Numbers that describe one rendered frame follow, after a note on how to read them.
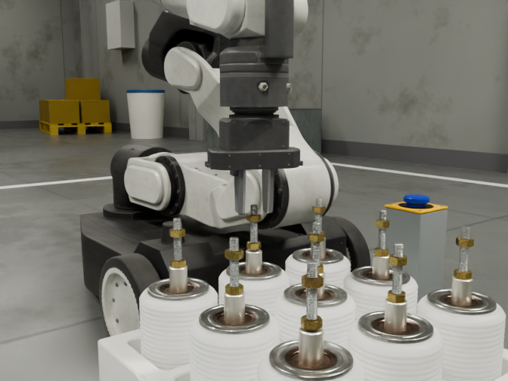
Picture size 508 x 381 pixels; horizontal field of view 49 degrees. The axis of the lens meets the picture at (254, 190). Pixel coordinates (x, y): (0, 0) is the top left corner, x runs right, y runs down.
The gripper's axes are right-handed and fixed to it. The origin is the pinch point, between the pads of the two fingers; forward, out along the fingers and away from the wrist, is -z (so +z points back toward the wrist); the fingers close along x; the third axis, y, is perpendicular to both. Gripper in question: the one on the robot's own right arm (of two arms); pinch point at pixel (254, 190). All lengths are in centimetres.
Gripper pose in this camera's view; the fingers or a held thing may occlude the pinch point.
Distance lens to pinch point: 74.1
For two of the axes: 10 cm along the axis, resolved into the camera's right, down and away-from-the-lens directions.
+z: 0.0, -9.9, -1.7
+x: -9.7, 0.4, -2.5
